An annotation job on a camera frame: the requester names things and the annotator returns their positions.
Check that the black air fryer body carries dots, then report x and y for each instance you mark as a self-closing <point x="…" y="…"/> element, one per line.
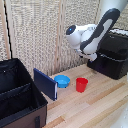
<point x="116" y="43"/>

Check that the beige bamboo screen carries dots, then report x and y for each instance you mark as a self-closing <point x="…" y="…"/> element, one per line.
<point x="33" y="33"/>

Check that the black fabric storage box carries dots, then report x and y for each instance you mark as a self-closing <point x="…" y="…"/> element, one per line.
<point x="16" y="96"/>

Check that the red plastic cup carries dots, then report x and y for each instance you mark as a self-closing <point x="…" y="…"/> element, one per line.
<point x="81" y="84"/>

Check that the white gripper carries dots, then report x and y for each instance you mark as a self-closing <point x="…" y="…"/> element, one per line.
<point x="91" y="56"/>

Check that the dark blue book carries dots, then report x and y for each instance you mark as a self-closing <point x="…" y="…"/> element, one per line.
<point x="45" y="84"/>

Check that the blue plastic bowl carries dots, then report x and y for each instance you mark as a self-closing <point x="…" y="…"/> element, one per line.
<point x="62" y="81"/>

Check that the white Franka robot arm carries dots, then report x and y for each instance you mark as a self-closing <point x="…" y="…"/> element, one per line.
<point x="93" y="30"/>

